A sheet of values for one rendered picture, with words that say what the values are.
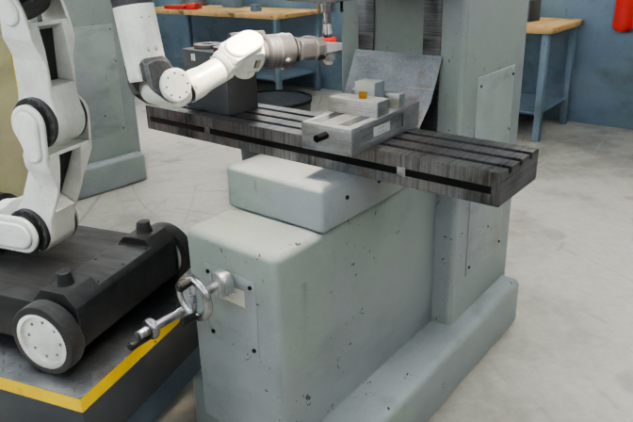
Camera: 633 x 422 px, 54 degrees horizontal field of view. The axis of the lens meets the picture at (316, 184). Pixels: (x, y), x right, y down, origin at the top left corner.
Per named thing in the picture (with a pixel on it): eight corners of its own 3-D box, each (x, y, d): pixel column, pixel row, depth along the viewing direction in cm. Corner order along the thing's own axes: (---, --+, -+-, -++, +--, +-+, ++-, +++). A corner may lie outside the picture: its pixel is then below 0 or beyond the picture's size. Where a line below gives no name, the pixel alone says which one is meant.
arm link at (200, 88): (235, 83, 152) (172, 120, 141) (211, 85, 160) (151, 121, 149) (217, 41, 148) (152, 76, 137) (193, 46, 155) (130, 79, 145)
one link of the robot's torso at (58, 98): (14, 152, 171) (-36, -26, 156) (61, 135, 186) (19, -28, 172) (57, 151, 165) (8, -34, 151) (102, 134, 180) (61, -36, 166)
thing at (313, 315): (284, 465, 164) (272, 261, 143) (201, 415, 183) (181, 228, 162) (432, 327, 223) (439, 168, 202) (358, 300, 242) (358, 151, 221)
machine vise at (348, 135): (351, 157, 149) (351, 112, 145) (301, 148, 157) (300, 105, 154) (418, 125, 176) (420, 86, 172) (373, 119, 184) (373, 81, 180)
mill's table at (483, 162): (497, 208, 138) (500, 173, 136) (147, 128, 211) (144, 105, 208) (535, 179, 155) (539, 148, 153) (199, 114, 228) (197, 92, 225)
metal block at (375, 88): (374, 105, 162) (374, 83, 160) (354, 104, 166) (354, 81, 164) (383, 102, 166) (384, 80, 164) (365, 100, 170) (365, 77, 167)
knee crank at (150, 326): (137, 355, 152) (134, 334, 150) (122, 347, 156) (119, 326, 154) (204, 316, 168) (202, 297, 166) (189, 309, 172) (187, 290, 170)
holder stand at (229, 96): (229, 116, 191) (223, 50, 184) (186, 105, 206) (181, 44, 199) (258, 108, 199) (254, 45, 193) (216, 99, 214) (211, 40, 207)
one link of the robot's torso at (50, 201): (-2, 248, 185) (3, 98, 164) (48, 221, 202) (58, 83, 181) (40, 268, 181) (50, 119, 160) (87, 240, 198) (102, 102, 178)
